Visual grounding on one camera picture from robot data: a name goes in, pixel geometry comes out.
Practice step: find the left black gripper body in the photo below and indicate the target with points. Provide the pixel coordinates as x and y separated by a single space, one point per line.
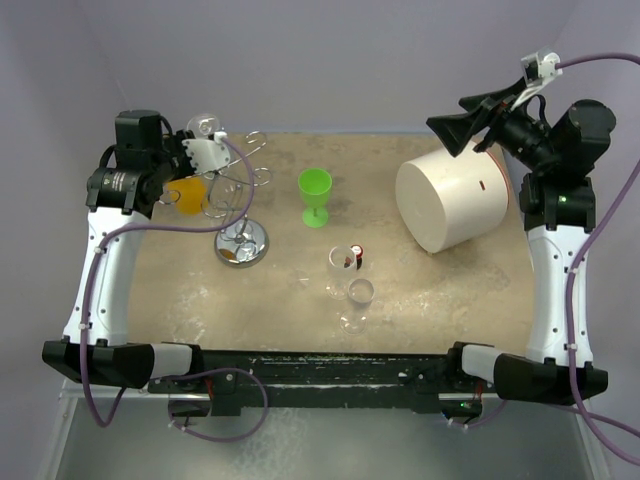
174 162

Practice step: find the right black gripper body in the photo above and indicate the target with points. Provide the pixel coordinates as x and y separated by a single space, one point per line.
523 136

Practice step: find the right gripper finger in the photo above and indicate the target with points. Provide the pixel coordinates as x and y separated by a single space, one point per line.
455 131
475 104

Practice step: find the orange plastic wine glass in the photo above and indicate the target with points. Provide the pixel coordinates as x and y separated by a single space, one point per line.
186 195

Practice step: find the clear wine glass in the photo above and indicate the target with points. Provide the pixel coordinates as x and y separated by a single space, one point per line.
204 125
360 294

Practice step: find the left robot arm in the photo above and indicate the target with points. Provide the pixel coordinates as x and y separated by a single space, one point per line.
121 195

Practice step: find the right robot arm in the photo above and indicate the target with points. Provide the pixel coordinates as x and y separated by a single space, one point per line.
559 206

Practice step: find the green plastic wine glass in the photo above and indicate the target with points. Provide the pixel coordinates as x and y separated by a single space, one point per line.
315 187

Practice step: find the clear wine glass front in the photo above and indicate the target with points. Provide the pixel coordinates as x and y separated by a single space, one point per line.
360 294

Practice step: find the white cylindrical container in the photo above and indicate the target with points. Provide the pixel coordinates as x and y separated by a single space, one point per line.
445 200

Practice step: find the small red capped bottle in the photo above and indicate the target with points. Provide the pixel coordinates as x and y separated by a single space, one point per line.
358 252

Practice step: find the clear glass with red item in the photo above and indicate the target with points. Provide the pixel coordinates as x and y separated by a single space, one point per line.
341 270

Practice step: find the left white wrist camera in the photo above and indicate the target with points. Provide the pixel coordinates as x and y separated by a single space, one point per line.
209 154

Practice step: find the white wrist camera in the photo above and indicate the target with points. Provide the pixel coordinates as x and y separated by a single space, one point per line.
209 154
539 69

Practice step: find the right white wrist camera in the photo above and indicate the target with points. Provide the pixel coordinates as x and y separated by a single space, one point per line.
539 69

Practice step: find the silver wire glass rack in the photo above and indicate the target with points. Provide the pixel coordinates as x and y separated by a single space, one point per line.
241 242

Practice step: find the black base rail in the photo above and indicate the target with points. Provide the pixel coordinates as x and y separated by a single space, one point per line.
235 379

